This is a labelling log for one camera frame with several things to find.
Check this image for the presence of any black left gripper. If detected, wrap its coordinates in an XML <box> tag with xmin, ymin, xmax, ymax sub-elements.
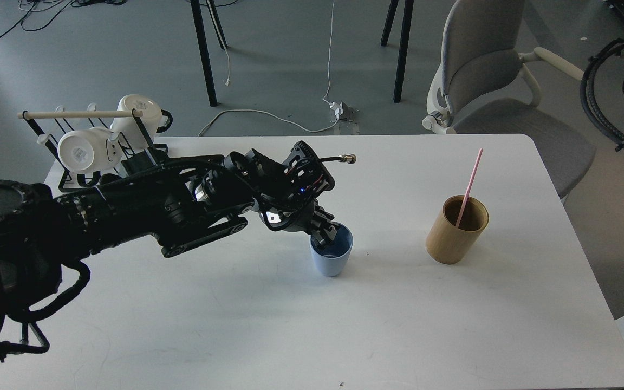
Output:
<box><xmin>225</xmin><ymin>141</ymin><xmax>340</xmax><ymax>249</ymax></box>

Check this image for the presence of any blue plastic cup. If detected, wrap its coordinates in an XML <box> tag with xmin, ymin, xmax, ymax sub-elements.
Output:
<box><xmin>309</xmin><ymin>224</ymin><xmax>354</xmax><ymax>277</ymax></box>

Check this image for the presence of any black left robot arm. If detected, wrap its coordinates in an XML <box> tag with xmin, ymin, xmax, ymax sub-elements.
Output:
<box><xmin>0</xmin><ymin>141</ymin><xmax>340</xmax><ymax>361</ymax></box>

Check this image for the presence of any bamboo cylinder holder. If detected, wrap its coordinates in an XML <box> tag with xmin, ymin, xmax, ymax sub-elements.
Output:
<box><xmin>426</xmin><ymin>195</ymin><xmax>490</xmax><ymax>264</ymax></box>

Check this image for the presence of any white mug rear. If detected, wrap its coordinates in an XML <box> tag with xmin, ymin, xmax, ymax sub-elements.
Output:
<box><xmin>110</xmin><ymin>94</ymin><xmax>163</xmax><ymax>149</ymax></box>

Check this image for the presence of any white mug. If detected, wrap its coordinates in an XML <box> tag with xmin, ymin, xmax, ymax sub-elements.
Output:
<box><xmin>57</xmin><ymin>127</ymin><xmax>122</xmax><ymax>174</ymax></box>
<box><xmin>110</xmin><ymin>94</ymin><xmax>163</xmax><ymax>149</ymax></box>

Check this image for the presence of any grey office chair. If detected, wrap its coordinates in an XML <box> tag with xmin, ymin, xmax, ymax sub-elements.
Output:
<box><xmin>422</xmin><ymin>0</ymin><xmax>597</xmax><ymax>198</ymax></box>

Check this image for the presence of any black table leg right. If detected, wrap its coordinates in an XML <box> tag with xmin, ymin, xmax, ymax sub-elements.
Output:
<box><xmin>380</xmin><ymin>1</ymin><xmax>414</xmax><ymax>103</ymax></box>

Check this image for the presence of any black table leg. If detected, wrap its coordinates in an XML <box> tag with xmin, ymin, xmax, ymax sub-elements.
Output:
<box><xmin>380</xmin><ymin>1</ymin><xmax>414</xmax><ymax>103</ymax></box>
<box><xmin>188</xmin><ymin>1</ymin><xmax>228</xmax><ymax>107</ymax></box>

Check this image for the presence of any white mug front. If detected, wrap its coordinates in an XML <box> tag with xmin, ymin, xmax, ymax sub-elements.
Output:
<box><xmin>57</xmin><ymin>127</ymin><xmax>122</xmax><ymax>174</ymax></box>

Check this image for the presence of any black table leg left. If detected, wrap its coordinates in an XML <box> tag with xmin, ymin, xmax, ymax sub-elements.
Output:
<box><xmin>188</xmin><ymin>1</ymin><xmax>228</xmax><ymax>107</ymax></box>

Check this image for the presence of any white cable with plug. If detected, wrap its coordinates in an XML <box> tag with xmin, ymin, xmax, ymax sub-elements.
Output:
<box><xmin>198</xmin><ymin>0</ymin><xmax>356</xmax><ymax>136</ymax></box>

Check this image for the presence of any black wire mug rack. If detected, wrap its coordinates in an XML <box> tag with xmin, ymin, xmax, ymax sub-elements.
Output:
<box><xmin>17</xmin><ymin>104</ymin><xmax>173</xmax><ymax>192</ymax></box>

